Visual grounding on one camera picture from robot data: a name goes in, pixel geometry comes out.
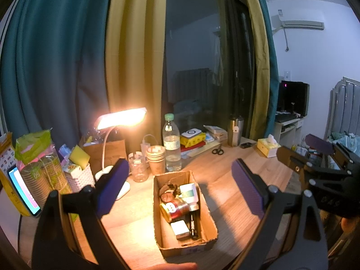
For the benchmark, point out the grey padded headboard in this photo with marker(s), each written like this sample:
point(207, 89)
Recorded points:
point(346, 104)

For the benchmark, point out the steel tumbler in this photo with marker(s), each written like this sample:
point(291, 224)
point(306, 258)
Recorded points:
point(234, 132)

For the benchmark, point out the white charger plug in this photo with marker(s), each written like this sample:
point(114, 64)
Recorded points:
point(180, 228)

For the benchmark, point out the white plastic basket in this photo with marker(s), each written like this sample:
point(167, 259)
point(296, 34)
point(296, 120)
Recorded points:
point(81, 180)

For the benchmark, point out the yellow wipes pack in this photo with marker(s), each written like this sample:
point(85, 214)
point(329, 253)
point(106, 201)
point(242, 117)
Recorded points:
point(197, 140)

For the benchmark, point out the wristwatch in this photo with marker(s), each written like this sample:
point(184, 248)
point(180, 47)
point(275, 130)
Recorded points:
point(168, 195)

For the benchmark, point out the black computer monitor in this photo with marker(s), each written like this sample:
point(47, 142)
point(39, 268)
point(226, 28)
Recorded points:
point(292, 98)

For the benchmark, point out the white air conditioner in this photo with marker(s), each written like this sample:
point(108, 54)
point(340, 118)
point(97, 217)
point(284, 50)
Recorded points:
point(301, 24)

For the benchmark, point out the person's left hand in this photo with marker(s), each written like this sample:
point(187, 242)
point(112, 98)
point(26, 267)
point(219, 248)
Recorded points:
point(174, 267)

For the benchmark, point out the black car key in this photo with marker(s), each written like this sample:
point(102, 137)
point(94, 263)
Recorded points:
point(246, 145)

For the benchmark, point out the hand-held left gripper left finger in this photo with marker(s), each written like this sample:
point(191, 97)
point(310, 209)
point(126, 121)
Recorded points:
point(111, 187)

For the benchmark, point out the red book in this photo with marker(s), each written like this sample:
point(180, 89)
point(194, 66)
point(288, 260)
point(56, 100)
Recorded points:
point(197, 145)

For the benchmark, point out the teal printed bedding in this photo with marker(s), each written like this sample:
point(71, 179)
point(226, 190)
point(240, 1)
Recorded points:
point(346, 140)

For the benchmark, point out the black scissors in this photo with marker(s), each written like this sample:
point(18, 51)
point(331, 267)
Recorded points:
point(218, 151)

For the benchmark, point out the yellow sponge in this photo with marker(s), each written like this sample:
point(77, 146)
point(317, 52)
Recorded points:
point(78, 157)

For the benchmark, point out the yellow printed box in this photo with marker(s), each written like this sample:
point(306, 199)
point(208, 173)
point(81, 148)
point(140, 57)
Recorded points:
point(5, 157)

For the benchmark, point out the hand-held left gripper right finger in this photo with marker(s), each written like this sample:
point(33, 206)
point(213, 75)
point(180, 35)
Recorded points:
point(247, 188)

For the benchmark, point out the white wall plate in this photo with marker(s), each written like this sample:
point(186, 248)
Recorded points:
point(287, 75)

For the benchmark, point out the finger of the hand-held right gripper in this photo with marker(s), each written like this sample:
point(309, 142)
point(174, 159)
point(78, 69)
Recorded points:
point(292, 159)
point(319, 143)

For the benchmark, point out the cardboard tray box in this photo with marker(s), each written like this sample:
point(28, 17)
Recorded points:
point(180, 247)

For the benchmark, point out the yellow curtain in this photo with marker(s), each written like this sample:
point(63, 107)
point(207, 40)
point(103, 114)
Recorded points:
point(135, 47)
point(260, 76)

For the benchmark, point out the green wrapped paper cup pack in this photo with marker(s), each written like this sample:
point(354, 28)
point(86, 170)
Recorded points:
point(45, 174)

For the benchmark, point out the pale yellow folder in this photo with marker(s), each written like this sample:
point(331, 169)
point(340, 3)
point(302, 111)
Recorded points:
point(205, 149)

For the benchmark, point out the smartphone with lit screen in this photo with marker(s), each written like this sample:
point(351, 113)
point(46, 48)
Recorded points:
point(22, 191)

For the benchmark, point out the brown closed cardboard box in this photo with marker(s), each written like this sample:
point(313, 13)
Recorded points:
point(112, 152)

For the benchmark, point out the white pill bottle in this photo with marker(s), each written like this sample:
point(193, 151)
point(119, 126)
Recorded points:
point(189, 194)

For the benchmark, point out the blue white small pack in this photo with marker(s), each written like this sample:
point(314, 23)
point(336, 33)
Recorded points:
point(209, 137)

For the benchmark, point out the white computer desk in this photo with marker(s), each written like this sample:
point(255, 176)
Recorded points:
point(295, 126)

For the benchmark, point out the black keyboard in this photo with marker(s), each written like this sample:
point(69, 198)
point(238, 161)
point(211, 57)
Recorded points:
point(285, 117)

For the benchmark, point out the red tin can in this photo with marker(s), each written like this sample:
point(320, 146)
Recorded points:
point(177, 206)

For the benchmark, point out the white desk lamp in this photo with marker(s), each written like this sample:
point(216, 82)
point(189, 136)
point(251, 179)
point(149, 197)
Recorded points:
point(123, 118)

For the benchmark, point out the yellow tissue box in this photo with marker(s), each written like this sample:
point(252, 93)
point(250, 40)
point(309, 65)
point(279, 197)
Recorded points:
point(267, 146)

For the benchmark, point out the dark glass sliding door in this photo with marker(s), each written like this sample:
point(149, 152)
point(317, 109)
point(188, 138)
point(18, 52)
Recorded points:
point(197, 47)

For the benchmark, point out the clear water bottle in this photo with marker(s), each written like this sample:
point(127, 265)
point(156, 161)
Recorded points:
point(171, 152)

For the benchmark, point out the stack of brown paper cups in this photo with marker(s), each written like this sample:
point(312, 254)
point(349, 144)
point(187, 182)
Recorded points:
point(156, 163)

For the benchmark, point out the teal curtain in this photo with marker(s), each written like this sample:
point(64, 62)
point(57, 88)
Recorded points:
point(274, 70)
point(50, 47)

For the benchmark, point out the white paper packet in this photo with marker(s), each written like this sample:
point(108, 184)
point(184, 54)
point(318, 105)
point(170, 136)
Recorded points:
point(216, 130)

